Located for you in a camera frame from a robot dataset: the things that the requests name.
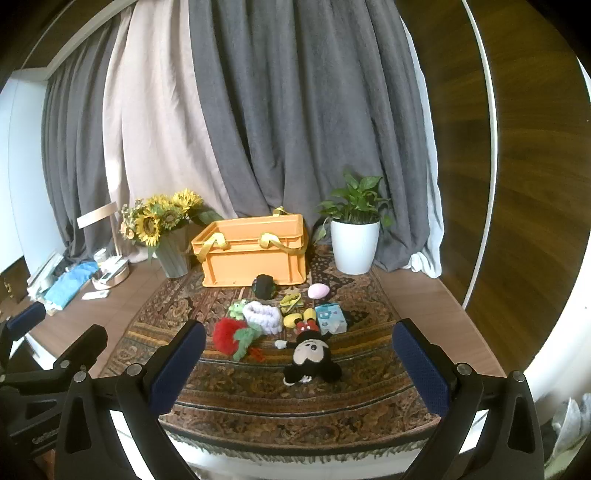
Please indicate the green knitted toy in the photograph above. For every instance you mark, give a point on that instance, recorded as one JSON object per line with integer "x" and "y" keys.
{"x": 247, "y": 339}

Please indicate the sunflower bouquet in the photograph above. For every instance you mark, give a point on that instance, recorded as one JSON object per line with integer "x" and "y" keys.
{"x": 154, "y": 221}

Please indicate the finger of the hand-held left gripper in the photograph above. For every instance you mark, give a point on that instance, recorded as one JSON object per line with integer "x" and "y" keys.
{"x": 25, "y": 317}
{"x": 85, "y": 344}

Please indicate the black toy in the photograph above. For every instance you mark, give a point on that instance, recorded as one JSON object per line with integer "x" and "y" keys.
{"x": 264, "y": 287}

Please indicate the grey curtain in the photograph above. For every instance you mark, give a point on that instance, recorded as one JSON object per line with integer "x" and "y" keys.
{"x": 74, "y": 161}
{"x": 314, "y": 115}

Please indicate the white fluffy headband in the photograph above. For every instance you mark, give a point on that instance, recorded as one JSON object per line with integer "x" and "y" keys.
{"x": 262, "y": 316}

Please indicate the grey ribbed vase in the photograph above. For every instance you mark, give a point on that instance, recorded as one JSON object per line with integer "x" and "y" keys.
{"x": 174, "y": 258}

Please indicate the green plant in white pot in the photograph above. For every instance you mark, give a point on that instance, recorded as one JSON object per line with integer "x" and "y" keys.
{"x": 355, "y": 244}

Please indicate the beige curtain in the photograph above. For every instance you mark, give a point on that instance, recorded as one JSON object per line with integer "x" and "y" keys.
{"x": 157, "y": 129}

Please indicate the white sheer curtain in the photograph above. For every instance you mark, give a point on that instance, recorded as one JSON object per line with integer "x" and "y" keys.
{"x": 427, "y": 207}

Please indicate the orange plastic crate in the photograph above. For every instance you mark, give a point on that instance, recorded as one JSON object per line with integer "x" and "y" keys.
{"x": 254, "y": 267}

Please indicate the red fluffy pompom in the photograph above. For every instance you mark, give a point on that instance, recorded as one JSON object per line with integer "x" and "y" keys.
{"x": 226, "y": 337}

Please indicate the mouse plush toy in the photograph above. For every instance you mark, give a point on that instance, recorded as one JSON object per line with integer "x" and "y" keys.
{"x": 310, "y": 355}

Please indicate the white remote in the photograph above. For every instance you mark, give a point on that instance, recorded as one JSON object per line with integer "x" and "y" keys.
{"x": 96, "y": 294}

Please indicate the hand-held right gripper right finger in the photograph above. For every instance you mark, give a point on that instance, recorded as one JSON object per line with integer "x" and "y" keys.
{"x": 422, "y": 374}

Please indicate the dark cabinet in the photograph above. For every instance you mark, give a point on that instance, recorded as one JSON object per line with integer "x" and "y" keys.
{"x": 11, "y": 286}

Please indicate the green frog toy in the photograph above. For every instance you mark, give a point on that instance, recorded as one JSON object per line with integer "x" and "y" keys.
{"x": 237, "y": 309}

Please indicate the white tape roll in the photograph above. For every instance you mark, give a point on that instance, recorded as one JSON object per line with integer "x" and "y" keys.
{"x": 100, "y": 254}

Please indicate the patterned rug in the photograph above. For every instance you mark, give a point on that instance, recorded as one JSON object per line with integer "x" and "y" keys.
{"x": 258, "y": 406}

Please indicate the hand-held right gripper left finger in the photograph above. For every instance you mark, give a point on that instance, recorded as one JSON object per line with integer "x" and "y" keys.
{"x": 178, "y": 364}

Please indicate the pink oval soap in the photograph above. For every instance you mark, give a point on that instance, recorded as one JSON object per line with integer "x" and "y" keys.
{"x": 318, "y": 290}

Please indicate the blue cloth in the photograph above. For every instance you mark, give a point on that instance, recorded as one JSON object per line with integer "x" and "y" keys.
{"x": 69, "y": 284}

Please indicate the blue tissue packet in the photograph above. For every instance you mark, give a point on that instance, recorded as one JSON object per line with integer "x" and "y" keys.
{"x": 330, "y": 318}

